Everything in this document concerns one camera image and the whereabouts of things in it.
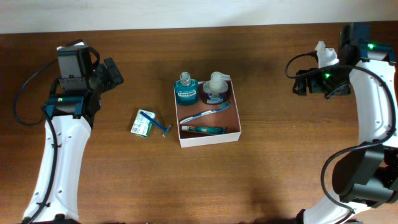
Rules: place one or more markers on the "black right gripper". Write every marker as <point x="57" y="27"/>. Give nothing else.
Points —
<point x="315" y="86"/>

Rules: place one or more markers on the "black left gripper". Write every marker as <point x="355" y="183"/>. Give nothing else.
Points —
<point x="101" y="70"/>

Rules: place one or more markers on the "green white soap packet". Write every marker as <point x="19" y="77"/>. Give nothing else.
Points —
<point x="141" y="125"/>

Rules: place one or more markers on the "blue disposable razor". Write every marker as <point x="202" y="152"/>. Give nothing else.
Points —
<point x="165" y="130"/>

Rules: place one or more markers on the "teal mouthwash bottle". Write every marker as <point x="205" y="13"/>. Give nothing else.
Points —
<point x="186" y="90"/>

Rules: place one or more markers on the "blue white toothbrush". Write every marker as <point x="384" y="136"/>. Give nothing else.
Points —
<point x="223" y="106"/>

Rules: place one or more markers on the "purple foam soap bottle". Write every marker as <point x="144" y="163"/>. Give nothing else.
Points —
<point x="215" y="91"/>

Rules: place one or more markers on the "white teal toothpaste tube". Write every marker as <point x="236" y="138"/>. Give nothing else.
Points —
<point x="204" y="130"/>

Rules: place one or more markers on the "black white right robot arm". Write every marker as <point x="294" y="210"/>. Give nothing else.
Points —
<point x="364" y="176"/>

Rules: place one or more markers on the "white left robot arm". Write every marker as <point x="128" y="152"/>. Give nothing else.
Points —
<point x="69" y="112"/>

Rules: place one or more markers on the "white cardboard box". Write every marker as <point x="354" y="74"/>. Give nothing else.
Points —
<point x="228" y="119"/>

